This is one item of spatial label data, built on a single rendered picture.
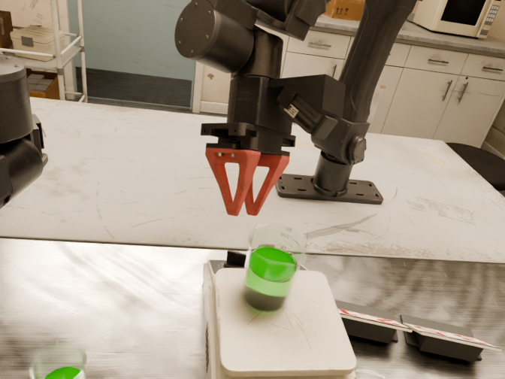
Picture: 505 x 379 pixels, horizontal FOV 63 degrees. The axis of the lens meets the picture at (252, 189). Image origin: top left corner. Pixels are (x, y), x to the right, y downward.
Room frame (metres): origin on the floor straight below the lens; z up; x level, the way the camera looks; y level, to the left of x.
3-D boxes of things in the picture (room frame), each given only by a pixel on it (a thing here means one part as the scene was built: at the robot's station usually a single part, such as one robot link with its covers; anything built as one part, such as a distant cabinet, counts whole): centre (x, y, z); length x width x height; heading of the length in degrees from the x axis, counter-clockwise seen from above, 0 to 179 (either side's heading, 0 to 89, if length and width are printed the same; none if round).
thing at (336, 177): (0.67, -0.14, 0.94); 0.20 x 0.07 x 0.08; 101
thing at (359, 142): (0.66, -0.14, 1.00); 0.09 x 0.06 x 0.06; 49
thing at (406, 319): (0.35, -0.26, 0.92); 0.09 x 0.06 x 0.04; 87
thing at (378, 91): (2.77, -0.65, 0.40); 0.24 x 0.01 x 0.30; 101
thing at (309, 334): (0.27, -0.05, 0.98); 0.12 x 0.12 x 0.01; 12
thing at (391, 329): (0.36, -0.16, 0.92); 0.09 x 0.06 x 0.04; 87
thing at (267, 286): (0.29, -0.03, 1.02); 0.06 x 0.05 x 0.08; 46
